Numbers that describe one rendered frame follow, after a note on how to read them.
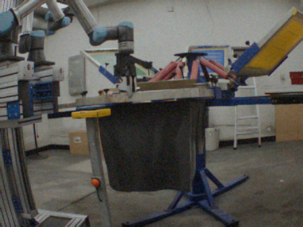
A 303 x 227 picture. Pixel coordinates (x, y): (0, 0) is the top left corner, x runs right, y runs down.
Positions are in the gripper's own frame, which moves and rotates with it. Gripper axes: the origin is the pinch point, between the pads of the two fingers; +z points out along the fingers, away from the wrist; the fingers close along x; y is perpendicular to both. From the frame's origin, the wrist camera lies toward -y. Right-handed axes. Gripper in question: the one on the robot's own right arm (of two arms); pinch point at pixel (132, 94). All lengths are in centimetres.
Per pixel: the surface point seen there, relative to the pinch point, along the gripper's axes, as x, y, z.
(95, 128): 20.0, 9.9, 12.6
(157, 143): -8.4, -7.1, 22.3
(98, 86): -471, 242, -33
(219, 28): -468, -1, -125
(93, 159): 20.5, 12.0, 25.2
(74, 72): -459, 291, -66
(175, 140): -8.8, -15.2, 21.2
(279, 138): -456, -106, 83
